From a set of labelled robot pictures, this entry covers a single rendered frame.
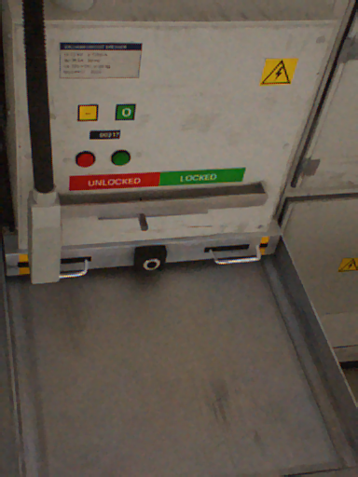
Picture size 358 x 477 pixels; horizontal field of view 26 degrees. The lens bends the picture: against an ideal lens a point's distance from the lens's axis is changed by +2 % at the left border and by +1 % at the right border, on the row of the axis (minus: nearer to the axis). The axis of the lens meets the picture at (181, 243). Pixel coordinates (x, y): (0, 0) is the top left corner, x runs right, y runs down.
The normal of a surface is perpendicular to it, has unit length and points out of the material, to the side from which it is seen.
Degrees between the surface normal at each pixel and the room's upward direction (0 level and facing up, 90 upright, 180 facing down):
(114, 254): 90
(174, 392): 0
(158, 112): 90
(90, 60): 90
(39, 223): 60
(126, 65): 90
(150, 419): 0
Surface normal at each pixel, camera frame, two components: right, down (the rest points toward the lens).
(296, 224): 0.22, 0.73
